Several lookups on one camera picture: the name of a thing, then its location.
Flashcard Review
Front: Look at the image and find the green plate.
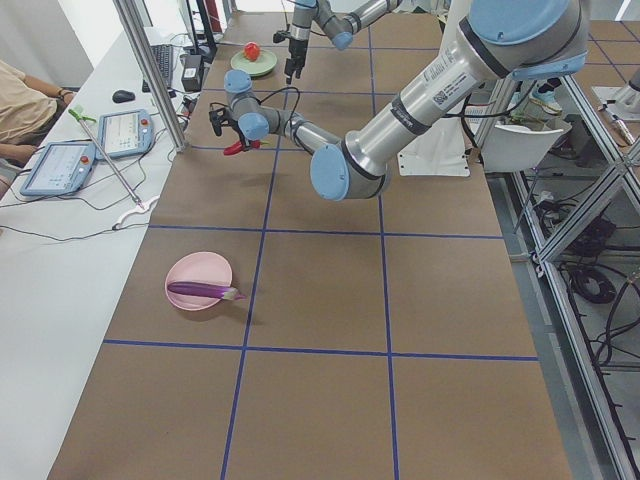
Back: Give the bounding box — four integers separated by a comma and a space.
230, 50, 278, 78

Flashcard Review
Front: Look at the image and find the aluminium frame post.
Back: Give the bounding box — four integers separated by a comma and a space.
113, 0, 186, 153

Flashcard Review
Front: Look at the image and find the red pomegranate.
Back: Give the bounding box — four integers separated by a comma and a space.
243, 42, 261, 62

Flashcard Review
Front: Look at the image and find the metal rod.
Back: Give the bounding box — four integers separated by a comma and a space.
68, 108, 148, 213

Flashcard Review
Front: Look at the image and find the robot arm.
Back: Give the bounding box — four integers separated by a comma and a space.
273, 0, 401, 85
209, 1, 591, 201

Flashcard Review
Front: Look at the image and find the seated person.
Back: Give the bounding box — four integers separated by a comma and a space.
0, 58, 76, 201

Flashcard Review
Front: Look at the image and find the pink plate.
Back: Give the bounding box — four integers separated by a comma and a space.
165, 251, 233, 311

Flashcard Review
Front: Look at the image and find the black power adapter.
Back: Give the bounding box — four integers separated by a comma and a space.
181, 55, 203, 92

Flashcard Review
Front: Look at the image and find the red chili pepper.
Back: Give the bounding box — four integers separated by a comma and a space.
223, 140, 262, 156

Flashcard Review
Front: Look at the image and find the black computer mouse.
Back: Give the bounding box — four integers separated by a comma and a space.
112, 90, 136, 104

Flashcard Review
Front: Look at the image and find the teach pendant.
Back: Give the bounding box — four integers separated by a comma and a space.
20, 142, 96, 197
98, 109, 154, 159

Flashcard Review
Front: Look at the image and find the black keyboard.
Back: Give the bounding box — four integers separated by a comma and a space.
151, 44, 174, 90

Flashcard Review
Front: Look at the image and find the purple eggplant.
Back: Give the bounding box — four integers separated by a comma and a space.
167, 281, 246, 301

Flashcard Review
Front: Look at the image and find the near teach pendant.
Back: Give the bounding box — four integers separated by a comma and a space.
20, 142, 96, 197

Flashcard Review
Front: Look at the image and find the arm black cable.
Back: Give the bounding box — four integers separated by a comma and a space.
254, 87, 306, 146

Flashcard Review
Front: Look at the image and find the far teach pendant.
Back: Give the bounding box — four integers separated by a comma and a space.
98, 109, 154, 159

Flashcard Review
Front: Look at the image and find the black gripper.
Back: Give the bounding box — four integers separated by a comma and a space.
285, 38, 306, 84
227, 113, 251, 152

